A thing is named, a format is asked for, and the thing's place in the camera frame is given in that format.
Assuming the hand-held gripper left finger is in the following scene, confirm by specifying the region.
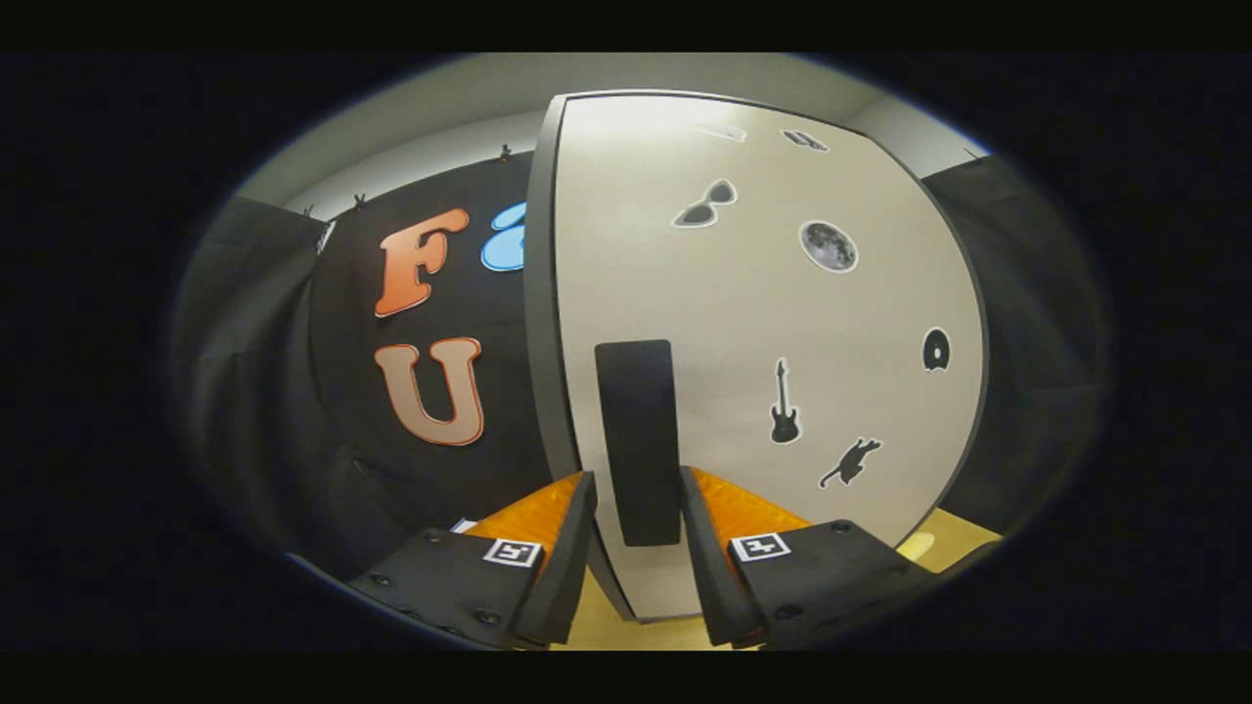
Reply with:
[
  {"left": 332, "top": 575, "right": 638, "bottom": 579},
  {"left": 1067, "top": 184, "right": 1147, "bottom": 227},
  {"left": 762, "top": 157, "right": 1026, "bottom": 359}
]
[{"left": 347, "top": 470, "right": 599, "bottom": 651}]

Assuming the grey cabinet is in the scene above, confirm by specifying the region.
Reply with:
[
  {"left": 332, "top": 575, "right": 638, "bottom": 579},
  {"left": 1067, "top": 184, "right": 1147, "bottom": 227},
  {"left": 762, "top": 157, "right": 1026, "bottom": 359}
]
[{"left": 523, "top": 95, "right": 637, "bottom": 622}]

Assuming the black backdrop cloth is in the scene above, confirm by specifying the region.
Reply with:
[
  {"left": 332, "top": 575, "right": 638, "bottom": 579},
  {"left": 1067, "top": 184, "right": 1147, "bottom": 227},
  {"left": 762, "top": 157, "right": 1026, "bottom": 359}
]
[{"left": 171, "top": 152, "right": 1111, "bottom": 588}]

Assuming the black door handle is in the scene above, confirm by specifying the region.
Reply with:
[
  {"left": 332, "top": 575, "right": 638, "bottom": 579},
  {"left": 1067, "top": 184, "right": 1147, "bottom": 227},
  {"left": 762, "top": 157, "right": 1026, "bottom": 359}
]
[{"left": 594, "top": 339, "right": 683, "bottom": 549}]

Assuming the white cabinet door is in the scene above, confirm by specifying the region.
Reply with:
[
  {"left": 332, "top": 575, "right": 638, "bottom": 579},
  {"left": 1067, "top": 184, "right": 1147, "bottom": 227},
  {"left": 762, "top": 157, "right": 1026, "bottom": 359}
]
[{"left": 553, "top": 95, "right": 989, "bottom": 622}]

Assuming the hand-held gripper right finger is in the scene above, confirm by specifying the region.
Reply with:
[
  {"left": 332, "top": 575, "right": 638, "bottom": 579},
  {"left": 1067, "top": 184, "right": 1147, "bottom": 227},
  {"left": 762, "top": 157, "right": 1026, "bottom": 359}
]
[{"left": 680, "top": 466, "right": 940, "bottom": 651}]

